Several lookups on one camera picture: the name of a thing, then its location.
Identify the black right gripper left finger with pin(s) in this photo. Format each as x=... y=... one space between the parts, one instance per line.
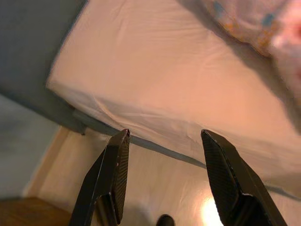
x=105 y=183

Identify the beige sheeted mattress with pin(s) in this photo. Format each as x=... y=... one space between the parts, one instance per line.
x=152 y=70

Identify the brown cardboard box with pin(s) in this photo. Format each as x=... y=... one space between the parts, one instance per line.
x=30 y=212

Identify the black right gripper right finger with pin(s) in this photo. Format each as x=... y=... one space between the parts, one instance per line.
x=235 y=183

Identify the pink dotted pillow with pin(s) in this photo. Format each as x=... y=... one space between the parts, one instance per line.
x=247 y=28

